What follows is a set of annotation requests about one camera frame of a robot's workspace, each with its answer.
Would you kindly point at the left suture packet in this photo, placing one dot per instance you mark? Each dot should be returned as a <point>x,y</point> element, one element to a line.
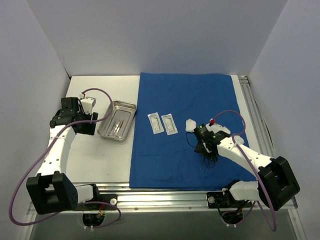
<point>155,123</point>

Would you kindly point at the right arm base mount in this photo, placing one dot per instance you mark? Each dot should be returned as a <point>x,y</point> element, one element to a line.
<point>230,210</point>

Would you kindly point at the blue surgical drape cloth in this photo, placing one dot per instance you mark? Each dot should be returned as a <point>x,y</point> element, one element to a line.
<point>161,161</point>

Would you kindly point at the aluminium right rail frame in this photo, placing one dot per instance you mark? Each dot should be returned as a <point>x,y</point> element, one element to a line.
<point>256,131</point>

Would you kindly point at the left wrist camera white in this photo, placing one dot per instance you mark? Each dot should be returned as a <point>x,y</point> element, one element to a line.
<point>88,104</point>

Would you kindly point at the white gauze pad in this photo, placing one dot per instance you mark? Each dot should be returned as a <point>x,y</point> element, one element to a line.
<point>190,125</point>
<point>238,140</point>

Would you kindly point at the stainless steel tray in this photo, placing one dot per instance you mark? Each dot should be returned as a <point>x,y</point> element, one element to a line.
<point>119,110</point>

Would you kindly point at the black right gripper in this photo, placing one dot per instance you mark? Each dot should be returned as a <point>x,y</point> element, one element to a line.
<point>204,149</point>

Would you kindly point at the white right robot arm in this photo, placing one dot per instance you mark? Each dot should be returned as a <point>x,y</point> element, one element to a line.
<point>275,182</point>

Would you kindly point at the aluminium rail frame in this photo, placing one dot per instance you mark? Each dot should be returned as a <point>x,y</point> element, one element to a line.
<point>256,131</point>
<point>145,214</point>

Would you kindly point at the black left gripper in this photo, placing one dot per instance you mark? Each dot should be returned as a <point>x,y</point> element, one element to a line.
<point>88,122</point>

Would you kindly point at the aluminium front rail frame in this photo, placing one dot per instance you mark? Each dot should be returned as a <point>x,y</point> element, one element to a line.
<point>145,214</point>

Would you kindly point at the right suture packet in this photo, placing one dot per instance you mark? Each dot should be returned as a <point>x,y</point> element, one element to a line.
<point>169,124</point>

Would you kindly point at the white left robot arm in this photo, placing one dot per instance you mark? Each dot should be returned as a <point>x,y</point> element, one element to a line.
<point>50,190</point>

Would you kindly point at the suture packet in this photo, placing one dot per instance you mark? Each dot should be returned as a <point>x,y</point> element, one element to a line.
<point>155,123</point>
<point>169,124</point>

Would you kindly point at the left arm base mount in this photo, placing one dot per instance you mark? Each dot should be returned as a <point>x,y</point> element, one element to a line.
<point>104,203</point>

